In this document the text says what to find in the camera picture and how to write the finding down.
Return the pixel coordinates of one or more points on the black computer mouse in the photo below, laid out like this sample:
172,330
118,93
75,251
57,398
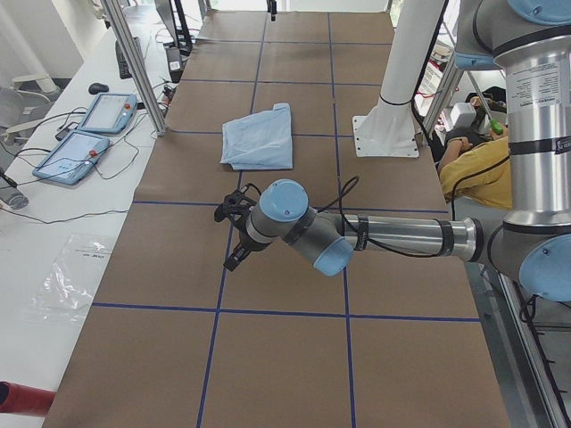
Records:
98,88

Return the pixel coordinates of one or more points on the light blue button-up shirt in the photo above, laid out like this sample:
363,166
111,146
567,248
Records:
260,141

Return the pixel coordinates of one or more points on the blue teach pendant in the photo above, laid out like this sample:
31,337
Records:
109,113
73,158

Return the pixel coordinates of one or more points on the person in yellow shirt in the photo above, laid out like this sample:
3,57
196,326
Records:
480,172

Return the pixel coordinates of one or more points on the lower blue teach pendant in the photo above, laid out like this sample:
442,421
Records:
73,158

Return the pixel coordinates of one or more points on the black keyboard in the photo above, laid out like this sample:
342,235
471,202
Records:
123,67

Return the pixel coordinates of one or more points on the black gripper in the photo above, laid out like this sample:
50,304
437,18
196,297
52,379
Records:
246,241

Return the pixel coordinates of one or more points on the upper blue teach pendant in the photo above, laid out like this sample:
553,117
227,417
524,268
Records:
109,113

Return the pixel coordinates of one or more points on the aluminium frame post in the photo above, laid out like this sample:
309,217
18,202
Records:
136,64

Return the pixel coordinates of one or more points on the clear plastic bag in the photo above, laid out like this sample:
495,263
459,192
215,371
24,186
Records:
69,288

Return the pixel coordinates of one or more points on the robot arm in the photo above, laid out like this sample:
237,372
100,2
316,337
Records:
530,40

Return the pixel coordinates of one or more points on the white camera stand base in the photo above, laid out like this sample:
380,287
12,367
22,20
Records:
388,130

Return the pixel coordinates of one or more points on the red cylinder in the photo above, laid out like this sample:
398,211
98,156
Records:
24,400

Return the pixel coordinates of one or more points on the brown paper table cover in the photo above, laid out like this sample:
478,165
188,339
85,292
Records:
174,340

